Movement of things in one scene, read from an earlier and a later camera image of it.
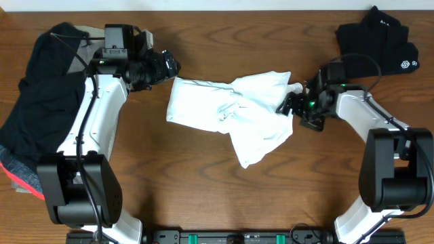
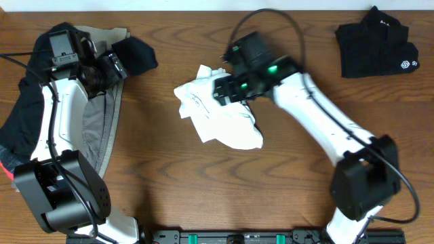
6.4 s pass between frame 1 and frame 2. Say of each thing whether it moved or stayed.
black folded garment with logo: stayed
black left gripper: moved
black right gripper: moved
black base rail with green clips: stayed
